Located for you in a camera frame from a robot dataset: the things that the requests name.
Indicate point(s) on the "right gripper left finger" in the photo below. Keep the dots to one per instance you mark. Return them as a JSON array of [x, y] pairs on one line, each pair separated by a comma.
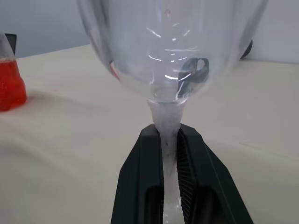
[[137, 186]]

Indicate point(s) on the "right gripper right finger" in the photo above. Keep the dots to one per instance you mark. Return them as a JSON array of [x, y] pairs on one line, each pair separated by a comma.
[[205, 186]]

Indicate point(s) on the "clear wine glass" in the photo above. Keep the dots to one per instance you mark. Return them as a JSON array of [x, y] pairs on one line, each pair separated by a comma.
[[163, 70]]

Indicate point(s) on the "plastic bottle with red liquid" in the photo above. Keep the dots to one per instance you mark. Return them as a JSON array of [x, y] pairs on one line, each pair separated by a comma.
[[9, 88]]

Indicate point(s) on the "grey curved plastic object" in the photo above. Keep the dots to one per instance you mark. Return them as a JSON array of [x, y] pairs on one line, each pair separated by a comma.
[[248, 50]]

